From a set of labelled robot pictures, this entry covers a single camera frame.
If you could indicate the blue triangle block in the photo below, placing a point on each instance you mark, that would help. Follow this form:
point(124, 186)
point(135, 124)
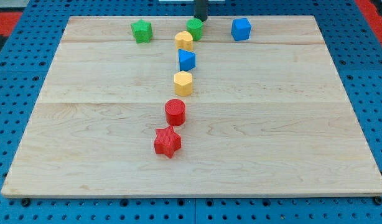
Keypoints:
point(187, 60)

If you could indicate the red star block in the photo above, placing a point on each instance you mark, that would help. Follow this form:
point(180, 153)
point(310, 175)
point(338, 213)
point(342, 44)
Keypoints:
point(167, 141)

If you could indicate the green star block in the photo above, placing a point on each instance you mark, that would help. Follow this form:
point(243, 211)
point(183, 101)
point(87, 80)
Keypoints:
point(142, 31)

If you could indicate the wooden board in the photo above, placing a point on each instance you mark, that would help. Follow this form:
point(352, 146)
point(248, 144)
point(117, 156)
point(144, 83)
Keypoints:
point(268, 116)

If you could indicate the green cylinder block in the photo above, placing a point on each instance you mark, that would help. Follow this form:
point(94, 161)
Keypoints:
point(195, 28)

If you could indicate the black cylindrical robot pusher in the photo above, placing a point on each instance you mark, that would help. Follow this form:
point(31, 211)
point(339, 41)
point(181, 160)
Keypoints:
point(200, 9)

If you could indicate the yellow hexagon block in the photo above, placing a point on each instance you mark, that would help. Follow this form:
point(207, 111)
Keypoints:
point(183, 83)

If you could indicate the yellow heart block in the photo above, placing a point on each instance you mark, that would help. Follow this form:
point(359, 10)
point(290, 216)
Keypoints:
point(184, 40)

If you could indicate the blue cube block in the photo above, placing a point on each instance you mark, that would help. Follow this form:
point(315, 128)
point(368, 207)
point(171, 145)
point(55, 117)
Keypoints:
point(241, 29)

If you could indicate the red cylinder block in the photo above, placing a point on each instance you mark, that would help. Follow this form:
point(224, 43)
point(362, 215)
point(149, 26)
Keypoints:
point(175, 112)

